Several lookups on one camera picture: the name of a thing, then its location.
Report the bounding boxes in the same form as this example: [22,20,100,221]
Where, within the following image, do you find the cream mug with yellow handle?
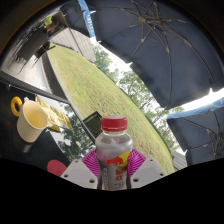
[10,96,49,144]

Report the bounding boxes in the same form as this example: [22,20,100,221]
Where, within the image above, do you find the person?
[44,18,63,35]

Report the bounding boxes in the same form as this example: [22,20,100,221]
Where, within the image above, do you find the large navy patio umbrella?
[84,0,224,110]

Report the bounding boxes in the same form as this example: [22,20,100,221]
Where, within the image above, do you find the navy umbrella with printed band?
[59,0,98,38]

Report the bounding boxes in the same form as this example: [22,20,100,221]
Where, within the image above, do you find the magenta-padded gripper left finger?
[60,148,101,190]

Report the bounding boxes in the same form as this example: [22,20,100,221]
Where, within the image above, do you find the yellow foil packet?
[34,95,73,133]

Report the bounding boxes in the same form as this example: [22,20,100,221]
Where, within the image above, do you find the clear bottle with red cap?
[95,115,134,191]

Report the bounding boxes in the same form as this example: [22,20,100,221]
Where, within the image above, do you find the flat round red coaster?
[46,159,68,177]

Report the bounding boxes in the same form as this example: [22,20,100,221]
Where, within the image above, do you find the navy umbrella with blue trim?
[166,97,224,166]

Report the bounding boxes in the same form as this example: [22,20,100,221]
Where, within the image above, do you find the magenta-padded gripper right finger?
[127,148,167,190]

